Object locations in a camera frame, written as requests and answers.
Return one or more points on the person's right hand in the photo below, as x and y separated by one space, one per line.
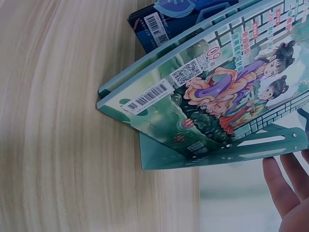
295 215

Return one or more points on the person's right fingers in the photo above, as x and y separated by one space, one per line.
277 186

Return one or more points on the green metal bookend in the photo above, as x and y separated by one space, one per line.
159 157

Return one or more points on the magazine with two illustrated girls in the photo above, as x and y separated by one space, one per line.
166 116

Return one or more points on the green magazine with pale spine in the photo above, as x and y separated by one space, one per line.
144 62

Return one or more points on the dark blue book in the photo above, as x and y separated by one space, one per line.
144 36

